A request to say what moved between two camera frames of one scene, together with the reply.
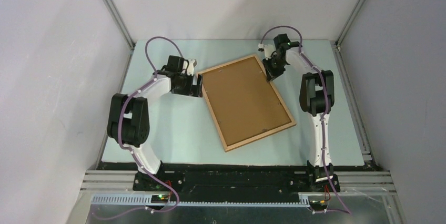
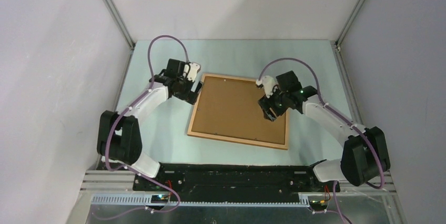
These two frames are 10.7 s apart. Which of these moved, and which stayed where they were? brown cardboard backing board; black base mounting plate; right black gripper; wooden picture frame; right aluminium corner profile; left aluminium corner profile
Moved: right black gripper; wooden picture frame; brown cardboard backing board
Stayed: right aluminium corner profile; black base mounting plate; left aluminium corner profile
